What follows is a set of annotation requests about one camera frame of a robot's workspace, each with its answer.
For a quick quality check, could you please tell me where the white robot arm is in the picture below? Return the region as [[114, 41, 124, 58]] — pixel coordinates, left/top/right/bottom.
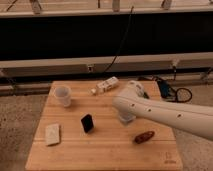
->
[[113, 81, 213, 141]]

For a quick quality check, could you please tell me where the black standing eraser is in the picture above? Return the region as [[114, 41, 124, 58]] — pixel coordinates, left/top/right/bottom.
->
[[81, 114, 94, 133]]

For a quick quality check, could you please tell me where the translucent plastic cup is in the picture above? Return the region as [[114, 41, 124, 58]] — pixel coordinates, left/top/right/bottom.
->
[[54, 86, 71, 107]]

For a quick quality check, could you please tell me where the brown oblong object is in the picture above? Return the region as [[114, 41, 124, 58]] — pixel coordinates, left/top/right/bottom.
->
[[134, 131, 155, 144]]

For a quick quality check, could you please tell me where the white flat sponge block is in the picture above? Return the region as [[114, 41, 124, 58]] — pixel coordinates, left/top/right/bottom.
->
[[45, 124, 60, 146]]

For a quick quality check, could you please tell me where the black hanging cable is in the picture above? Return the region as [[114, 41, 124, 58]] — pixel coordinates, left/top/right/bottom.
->
[[101, 5, 135, 74]]

